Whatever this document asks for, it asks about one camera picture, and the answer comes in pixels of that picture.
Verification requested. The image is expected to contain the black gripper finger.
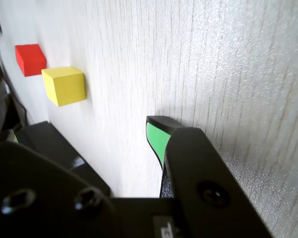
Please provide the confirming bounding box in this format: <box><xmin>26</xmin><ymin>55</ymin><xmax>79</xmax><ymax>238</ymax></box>
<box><xmin>0</xmin><ymin>129</ymin><xmax>123</xmax><ymax>238</ymax></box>
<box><xmin>146</xmin><ymin>115</ymin><xmax>274</xmax><ymax>238</ymax></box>

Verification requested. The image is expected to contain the yellow wooden cube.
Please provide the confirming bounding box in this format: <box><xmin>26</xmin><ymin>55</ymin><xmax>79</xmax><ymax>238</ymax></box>
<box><xmin>41</xmin><ymin>66</ymin><xmax>87</xmax><ymax>107</ymax></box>

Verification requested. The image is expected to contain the red wooden cube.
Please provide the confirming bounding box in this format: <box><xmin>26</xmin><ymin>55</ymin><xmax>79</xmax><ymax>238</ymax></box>
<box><xmin>14</xmin><ymin>44</ymin><xmax>47</xmax><ymax>77</ymax></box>

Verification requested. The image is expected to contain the black cardboard box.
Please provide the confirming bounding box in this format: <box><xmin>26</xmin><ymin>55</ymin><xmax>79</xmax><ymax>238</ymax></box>
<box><xmin>14</xmin><ymin>125</ymin><xmax>75</xmax><ymax>172</ymax></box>

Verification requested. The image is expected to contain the black open box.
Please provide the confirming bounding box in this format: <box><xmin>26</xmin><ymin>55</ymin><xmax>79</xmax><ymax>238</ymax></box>
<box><xmin>22</xmin><ymin>120</ymin><xmax>112</xmax><ymax>199</ymax></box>

